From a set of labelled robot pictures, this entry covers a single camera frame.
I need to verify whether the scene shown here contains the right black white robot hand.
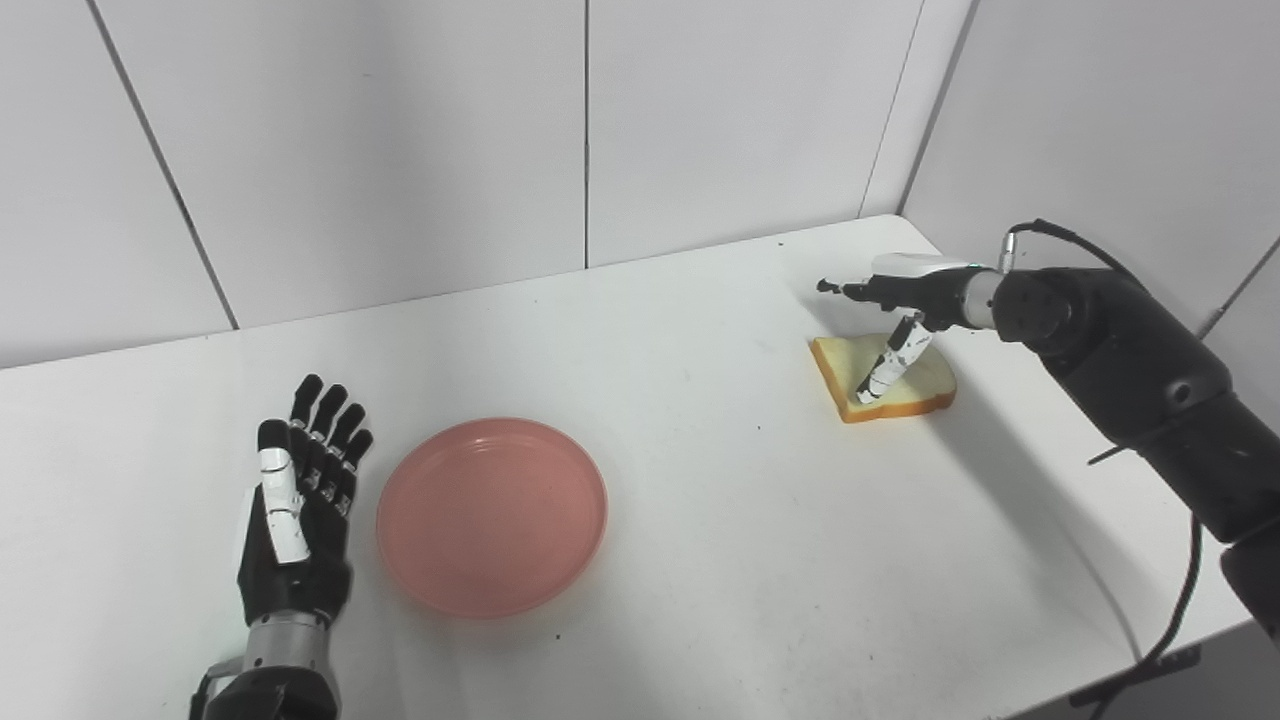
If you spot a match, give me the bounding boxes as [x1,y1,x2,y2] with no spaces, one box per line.
[816,253,1001,406]

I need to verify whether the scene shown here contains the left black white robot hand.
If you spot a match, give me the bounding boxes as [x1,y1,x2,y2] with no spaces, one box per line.
[236,374,374,627]

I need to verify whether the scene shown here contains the slice of white bread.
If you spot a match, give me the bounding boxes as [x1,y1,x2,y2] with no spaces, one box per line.
[810,333,958,424]

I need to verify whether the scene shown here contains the pink round plate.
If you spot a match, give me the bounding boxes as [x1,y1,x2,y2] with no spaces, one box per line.
[376,417,609,620]

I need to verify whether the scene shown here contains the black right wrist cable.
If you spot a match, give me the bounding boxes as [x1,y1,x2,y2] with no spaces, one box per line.
[1000,218,1246,720]

